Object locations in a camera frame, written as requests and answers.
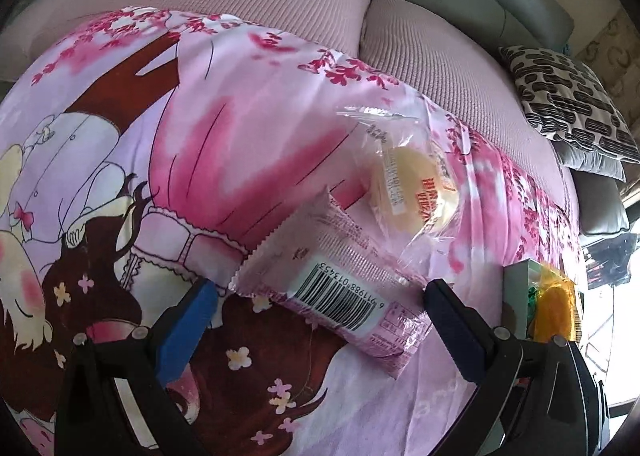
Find clear bun packet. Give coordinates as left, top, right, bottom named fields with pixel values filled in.
left=334, top=103, right=468, bottom=281

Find pink snack packet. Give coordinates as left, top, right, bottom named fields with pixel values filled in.
left=230, top=188, right=433, bottom=382

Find teal cardboard box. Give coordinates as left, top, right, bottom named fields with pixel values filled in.
left=487, top=258, right=588, bottom=456

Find grey pillow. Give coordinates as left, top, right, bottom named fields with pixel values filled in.
left=552, top=141, right=628, bottom=181

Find black white patterned pillow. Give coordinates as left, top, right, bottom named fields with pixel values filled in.
left=498, top=46, right=640, bottom=161

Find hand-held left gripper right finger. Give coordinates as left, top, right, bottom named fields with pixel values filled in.
left=424, top=279, right=587, bottom=456

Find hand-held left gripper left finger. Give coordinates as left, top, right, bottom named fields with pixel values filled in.
left=54, top=279, right=217, bottom=456

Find dark striped object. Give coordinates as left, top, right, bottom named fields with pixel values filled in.
left=582, top=233, right=640, bottom=287

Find orange snack bag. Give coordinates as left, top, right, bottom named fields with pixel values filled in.
left=530, top=263, right=578, bottom=344

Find printed cartoon blanket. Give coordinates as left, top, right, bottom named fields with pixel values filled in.
left=0, top=8, right=586, bottom=456

